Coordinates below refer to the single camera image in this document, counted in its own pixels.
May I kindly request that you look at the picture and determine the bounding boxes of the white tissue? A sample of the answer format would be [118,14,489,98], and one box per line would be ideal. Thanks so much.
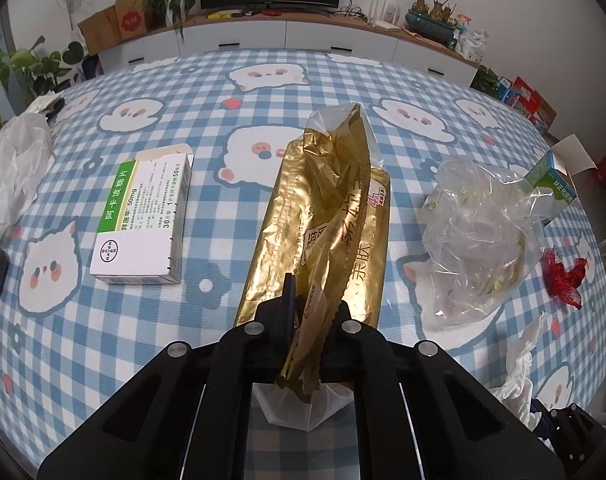
[493,312,551,428]

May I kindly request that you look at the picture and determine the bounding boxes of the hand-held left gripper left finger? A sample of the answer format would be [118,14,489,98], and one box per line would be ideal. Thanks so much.
[37,272,300,480]

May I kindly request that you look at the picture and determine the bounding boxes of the white medicine box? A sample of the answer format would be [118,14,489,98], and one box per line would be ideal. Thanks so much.
[89,144,194,286]

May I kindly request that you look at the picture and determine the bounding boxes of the red plastic wrapper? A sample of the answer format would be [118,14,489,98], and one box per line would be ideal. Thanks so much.
[540,246,588,310]

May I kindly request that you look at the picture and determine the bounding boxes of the blue checked tablecloth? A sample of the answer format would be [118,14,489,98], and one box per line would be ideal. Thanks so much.
[0,49,606,480]

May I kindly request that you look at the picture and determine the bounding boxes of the white plastic bag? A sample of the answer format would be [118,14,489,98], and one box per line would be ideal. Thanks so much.
[0,112,54,241]

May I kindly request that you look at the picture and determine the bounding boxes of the red colourful box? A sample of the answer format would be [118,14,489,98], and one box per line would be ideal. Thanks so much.
[508,77,558,133]

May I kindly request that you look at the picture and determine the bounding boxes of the teal planter with bonsai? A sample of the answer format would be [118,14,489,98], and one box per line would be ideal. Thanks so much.
[405,0,458,43]

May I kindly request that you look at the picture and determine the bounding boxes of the white router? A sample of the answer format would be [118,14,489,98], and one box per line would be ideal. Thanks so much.
[365,0,401,31]

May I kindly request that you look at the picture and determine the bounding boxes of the potted pothos plant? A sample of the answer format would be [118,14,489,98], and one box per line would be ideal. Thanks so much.
[0,35,86,136]

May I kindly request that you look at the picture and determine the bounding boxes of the large gold foil bag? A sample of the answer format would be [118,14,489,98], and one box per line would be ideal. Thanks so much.
[233,102,391,436]

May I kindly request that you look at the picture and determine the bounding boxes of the brown cardboard box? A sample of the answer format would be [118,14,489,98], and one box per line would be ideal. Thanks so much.
[78,6,121,55]

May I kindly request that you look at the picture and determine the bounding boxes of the teal and white carton box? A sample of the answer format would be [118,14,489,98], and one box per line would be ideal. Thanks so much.
[525,133,596,226]

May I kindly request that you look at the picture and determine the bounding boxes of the white printed bag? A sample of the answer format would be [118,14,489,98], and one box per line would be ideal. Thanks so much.
[458,27,488,61]

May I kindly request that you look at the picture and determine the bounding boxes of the white cabinet with wooden top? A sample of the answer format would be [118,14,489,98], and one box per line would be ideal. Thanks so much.
[85,7,488,88]

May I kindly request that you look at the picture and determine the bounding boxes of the clear plastic bag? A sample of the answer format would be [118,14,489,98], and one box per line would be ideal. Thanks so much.
[417,156,546,331]

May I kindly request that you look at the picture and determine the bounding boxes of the trailing green potted plant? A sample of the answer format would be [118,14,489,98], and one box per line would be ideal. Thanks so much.
[135,0,201,41]

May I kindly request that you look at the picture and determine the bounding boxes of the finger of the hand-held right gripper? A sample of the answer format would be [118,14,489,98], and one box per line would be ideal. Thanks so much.
[530,399,584,443]

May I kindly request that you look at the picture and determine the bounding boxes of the small green floor plant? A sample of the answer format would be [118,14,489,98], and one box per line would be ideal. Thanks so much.
[470,66,501,98]

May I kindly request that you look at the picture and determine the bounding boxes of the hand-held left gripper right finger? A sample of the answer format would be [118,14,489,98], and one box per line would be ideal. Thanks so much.
[318,301,566,480]

